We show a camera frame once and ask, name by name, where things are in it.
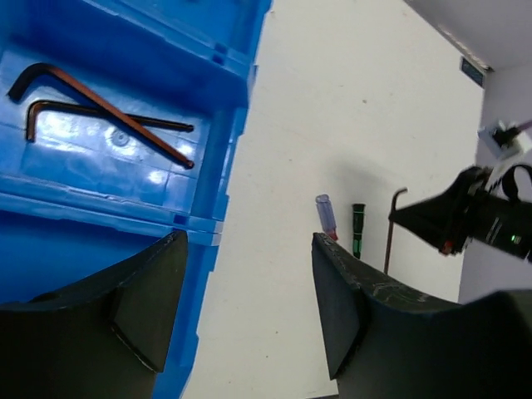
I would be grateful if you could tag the blue three-compartment plastic bin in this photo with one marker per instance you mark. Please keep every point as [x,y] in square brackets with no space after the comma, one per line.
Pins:
[89,192]

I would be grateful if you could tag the green black precision screwdriver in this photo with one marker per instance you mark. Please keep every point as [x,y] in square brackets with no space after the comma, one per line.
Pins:
[358,215]

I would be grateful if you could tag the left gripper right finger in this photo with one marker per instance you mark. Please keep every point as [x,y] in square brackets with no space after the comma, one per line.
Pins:
[385,339]

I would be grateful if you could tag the large brown hex key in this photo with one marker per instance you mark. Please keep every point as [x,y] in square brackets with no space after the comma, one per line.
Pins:
[36,70]

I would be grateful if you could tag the small brown hex key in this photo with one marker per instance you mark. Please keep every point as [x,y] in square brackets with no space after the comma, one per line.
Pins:
[390,229]

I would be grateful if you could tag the medium brown hex key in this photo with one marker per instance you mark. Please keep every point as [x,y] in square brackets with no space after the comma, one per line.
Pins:
[48,105]

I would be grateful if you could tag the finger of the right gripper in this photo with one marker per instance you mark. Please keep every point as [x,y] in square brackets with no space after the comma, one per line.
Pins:
[440,221]

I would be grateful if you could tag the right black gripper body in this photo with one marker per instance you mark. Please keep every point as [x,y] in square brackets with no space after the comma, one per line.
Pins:
[502,223]

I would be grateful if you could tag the right corner label sticker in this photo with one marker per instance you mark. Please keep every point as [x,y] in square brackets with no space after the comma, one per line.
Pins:
[472,72]

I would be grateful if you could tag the purple handled precision screwdriver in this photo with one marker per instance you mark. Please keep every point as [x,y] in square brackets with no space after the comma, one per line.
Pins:
[326,216]

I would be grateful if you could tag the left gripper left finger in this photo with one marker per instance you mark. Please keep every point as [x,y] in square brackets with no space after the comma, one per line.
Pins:
[105,336]

